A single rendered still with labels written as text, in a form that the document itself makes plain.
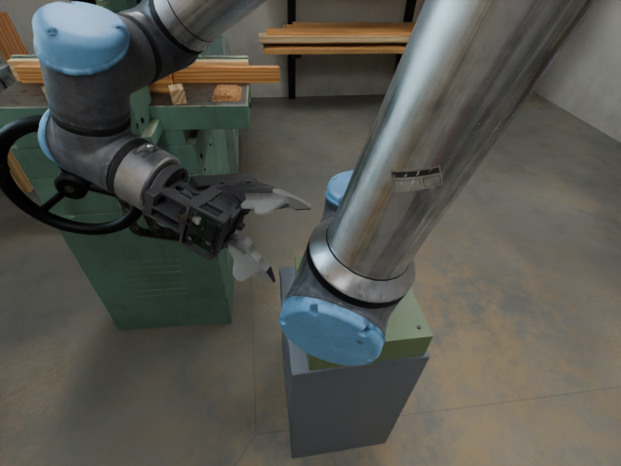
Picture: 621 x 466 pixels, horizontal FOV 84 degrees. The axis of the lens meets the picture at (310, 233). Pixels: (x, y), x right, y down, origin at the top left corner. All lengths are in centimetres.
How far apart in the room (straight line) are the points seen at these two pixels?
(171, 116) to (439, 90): 73
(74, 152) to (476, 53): 47
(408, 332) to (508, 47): 57
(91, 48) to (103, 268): 95
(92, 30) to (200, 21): 13
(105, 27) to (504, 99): 41
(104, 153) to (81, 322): 125
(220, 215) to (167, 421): 101
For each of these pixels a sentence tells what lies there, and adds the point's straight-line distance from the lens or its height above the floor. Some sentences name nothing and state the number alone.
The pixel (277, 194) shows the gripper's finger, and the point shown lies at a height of 97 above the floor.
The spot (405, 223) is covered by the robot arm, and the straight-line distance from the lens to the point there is 36.
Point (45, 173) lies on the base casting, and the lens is 114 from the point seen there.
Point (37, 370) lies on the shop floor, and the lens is 167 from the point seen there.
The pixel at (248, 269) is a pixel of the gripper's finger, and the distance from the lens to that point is 53.
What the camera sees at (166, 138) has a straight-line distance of 97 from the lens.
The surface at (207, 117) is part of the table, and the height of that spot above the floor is 87.
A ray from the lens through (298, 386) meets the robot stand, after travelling 81.
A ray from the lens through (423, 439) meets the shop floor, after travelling 136.
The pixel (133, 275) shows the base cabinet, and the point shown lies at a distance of 132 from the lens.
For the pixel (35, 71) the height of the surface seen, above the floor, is 93.
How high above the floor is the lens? 123
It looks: 42 degrees down
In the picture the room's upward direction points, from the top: 3 degrees clockwise
